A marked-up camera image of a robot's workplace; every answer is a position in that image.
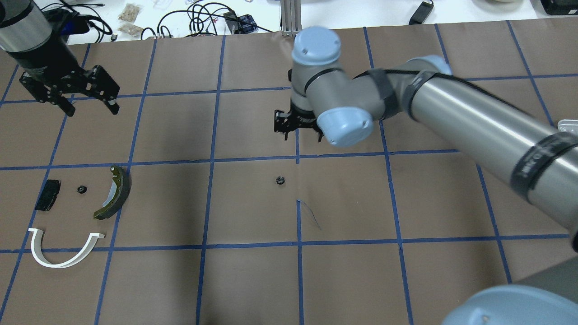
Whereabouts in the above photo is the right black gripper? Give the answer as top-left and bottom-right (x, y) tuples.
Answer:
(273, 102), (324, 143)

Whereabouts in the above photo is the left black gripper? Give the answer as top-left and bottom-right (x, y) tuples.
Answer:
(19, 45), (120, 117)

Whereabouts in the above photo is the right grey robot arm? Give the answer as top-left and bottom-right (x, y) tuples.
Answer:
(260, 19), (577, 325)

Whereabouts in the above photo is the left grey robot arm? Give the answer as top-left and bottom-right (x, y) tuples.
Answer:
(0, 0), (120, 116)

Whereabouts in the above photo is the silver ribbed metal tray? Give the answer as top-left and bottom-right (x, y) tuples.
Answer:
(557, 119), (578, 135)

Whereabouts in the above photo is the olive green brake shoe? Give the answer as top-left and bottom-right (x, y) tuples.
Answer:
(93, 165), (131, 220)

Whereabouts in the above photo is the bag of small parts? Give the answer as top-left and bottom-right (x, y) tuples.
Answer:
(118, 3), (141, 23)

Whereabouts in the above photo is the black brake pad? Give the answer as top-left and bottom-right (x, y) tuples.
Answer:
(34, 179), (61, 211)

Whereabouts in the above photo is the black power adapter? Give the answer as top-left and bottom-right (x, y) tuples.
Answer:
(408, 0), (435, 25)

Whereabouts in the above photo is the aluminium frame post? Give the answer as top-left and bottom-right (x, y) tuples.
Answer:
(280, 0), (302, 37)

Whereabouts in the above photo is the black cable bundle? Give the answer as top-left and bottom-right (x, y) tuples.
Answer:
(140, 0), (274, 40)

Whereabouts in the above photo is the white curved plastic bracket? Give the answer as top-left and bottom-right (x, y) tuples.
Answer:
(28, 228), (105, 269)

